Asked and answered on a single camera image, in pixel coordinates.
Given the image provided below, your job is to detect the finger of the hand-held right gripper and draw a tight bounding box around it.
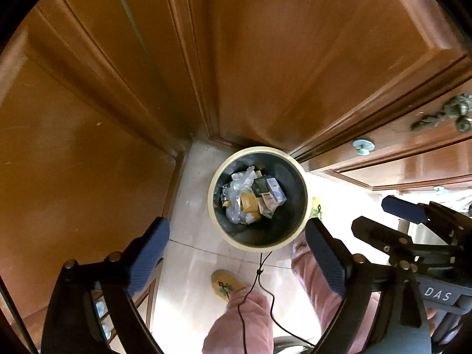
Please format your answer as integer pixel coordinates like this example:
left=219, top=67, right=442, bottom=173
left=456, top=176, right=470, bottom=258
left=351, top=216, right=472, bottom=272
left=381, top=195, right=472, bottom=245

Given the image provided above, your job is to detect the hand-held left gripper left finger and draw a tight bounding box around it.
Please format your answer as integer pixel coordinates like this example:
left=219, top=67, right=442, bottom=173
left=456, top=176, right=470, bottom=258
left=40, top=217, right=171, bottom=354

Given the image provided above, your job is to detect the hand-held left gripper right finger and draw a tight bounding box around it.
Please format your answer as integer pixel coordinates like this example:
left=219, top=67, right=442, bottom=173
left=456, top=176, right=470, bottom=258
left=304, top=217, right=432, bottom=354

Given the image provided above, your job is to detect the cream rimmed trash bin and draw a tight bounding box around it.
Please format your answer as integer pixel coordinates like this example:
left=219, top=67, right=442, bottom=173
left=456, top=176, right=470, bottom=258
left=207, top=147, right=309, bottom=250

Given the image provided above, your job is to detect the brown carton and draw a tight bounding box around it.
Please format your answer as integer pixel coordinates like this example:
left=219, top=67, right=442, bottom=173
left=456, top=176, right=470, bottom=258
left=256, top=195, right=277, bottom=219

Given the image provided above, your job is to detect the white blue milk carton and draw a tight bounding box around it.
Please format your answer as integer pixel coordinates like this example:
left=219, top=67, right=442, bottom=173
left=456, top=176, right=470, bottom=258
left=266, top=178, right=287, bottom=206

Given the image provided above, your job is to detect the yellow cracker bag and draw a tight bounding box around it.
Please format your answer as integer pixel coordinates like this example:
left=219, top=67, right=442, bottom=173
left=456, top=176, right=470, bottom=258
left=238, top=190, right=260, bottom=215

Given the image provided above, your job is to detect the dark green carton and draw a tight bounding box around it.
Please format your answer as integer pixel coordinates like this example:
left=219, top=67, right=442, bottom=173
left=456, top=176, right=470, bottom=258
left=253, top=177, right=273, bottom=198

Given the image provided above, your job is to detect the large clear plastic bag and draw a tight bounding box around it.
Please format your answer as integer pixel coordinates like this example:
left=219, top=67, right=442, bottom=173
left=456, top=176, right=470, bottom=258
left=222, top=166, right=257, bottom=225

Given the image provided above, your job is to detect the yellow slipper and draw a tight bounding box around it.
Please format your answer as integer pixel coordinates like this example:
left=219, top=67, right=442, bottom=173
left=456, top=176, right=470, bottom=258
left=308, top=196, right=325, bottom=222
left=211, top=270, right=247, bottom=305

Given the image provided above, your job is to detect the person's left leg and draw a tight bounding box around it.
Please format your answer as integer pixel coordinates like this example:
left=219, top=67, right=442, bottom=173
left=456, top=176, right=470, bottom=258
left=202, top=289, right=275, bottom=354

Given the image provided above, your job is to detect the black cord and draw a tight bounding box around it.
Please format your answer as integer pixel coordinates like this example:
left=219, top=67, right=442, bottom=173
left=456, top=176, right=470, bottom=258
left=238, top=251, right=316, bottom=354

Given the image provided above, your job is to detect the ornate metal cabinet handle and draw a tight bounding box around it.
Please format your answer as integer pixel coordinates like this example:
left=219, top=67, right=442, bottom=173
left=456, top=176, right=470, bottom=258
left=411, top=95, right=472, bottom=134

